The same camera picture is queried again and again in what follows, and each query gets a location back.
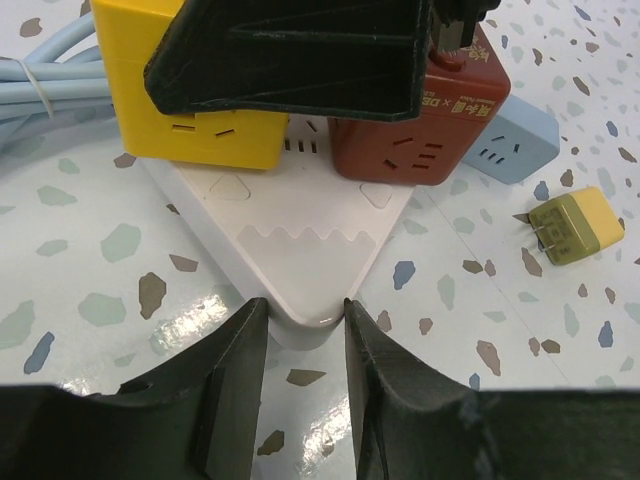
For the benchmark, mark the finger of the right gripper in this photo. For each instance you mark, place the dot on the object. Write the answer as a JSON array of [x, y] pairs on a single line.
[[346, 59]]

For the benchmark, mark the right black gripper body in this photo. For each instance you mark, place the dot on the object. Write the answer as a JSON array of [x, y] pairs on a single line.
[[453, 22]]

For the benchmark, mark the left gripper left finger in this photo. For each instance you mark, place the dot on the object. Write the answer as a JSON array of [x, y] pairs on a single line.
[[192, 417]]

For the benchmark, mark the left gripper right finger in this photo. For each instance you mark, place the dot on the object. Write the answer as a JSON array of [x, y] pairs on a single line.
[[409, 421]]

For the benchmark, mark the red square plug adapter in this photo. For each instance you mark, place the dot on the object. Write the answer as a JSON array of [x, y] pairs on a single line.
[[463, 91]]

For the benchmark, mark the light blue power strip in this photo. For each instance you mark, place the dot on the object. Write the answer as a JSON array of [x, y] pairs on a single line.
[[520, 140]]

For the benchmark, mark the white triangular power strip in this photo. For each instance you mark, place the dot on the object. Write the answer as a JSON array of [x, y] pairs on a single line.
[[301, 235]]

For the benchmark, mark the yellow cube socket adapter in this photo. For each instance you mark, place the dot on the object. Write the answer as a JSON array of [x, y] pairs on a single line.
[[128, 32]]

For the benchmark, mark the small yellow plug adapter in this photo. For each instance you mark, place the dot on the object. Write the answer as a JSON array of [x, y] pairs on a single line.
[[570, 227]]

